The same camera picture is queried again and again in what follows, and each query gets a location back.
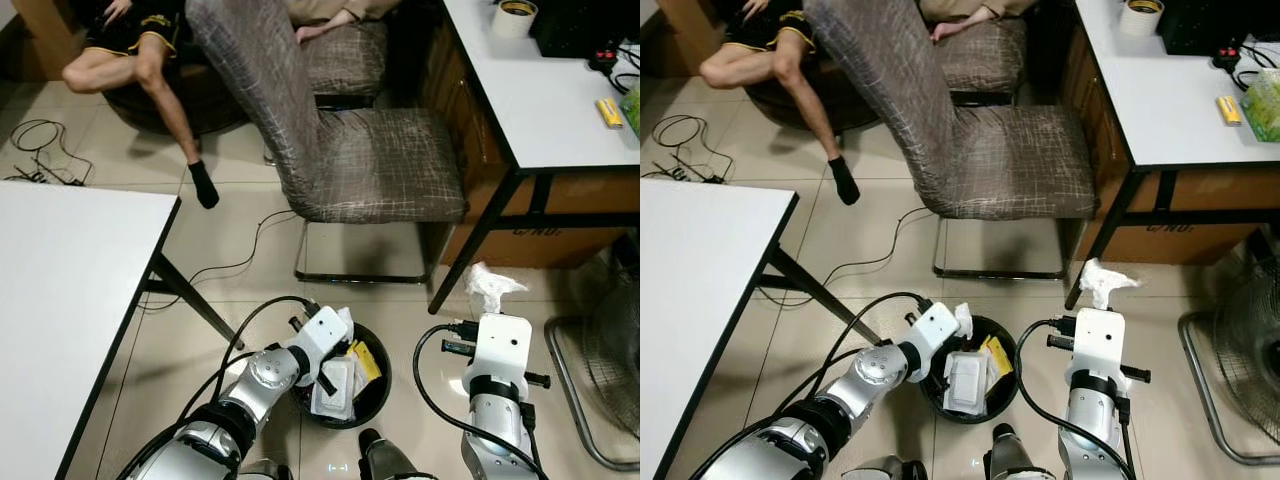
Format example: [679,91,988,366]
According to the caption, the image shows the brown wooden drawer cabinet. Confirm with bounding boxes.
[420,30,641,269]
[1058,28,1280,266]

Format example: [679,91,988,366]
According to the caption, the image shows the black box device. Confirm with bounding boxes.
[1160,0,1251,56]
[530,0,626,59]

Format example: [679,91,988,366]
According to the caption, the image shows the brown plaid covered chair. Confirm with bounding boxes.
[805,0,1099,281]
[300,18,391,111]
[935,15,1031,109]
[185,0,469,286]

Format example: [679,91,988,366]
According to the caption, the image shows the long black floor cable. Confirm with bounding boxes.
[140,208,303,313]
[758,205,938,307]

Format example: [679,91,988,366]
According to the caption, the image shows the black floor fan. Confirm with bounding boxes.
[1178,230,1280,467]
[545,235,641,473]

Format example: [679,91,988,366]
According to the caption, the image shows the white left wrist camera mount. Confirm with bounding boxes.
[912,301,963,379]
[295,306,351,378]

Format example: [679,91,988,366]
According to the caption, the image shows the black round rubbish bin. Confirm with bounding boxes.
[290,320,393,431]
[918,315,1019,426]

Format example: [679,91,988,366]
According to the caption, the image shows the large white tissue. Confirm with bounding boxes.
[463,262,529,319]
[1080,258,1141,311]

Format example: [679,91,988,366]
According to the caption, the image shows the person in beige trousers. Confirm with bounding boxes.
[920,0,1036,44]
[288,0,396,46]

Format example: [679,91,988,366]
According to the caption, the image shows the dark round stool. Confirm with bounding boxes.
[742,55,851,133]
[105,55,256,138]

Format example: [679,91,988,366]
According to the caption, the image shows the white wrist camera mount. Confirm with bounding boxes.
[295,306,351,378]
[463,313,533,396]
[912,301,963,379]
[1062,308,1127,386]

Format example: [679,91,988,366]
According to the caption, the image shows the robot right leg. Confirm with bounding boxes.
[358,428,426,480]
[985,423,1053,480]

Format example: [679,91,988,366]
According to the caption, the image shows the person in black shorts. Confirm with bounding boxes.
[700,0,861,206]
[62,0,221,211]

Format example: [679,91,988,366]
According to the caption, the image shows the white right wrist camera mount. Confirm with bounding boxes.
[463,313,533,396]
[1062,308,1127,386]

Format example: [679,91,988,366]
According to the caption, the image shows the brown cardboard box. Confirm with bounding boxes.
[640,0,723,69]
[0,0,93,83]

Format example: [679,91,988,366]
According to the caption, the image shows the white desk black legs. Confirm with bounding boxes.
[428,0,641,316]
[1063,0,1280,311]

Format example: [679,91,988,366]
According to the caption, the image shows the white plastic tray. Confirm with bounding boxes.
[310,355,359,419]
[943,350,991,416]

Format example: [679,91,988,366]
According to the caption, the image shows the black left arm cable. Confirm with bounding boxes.
[790,292,933,401]
[180,295,321,421]

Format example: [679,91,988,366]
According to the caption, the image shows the white table black legs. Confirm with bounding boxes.
[640,178,883,480]
[0,180,246,480]

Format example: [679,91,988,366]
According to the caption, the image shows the yellow wrapper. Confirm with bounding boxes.
[980,335,1014,379]
[348,340,383,383]

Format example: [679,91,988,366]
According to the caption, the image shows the coiled black floor cable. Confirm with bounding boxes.
[648,113,731,187]
[5,118,94,187]

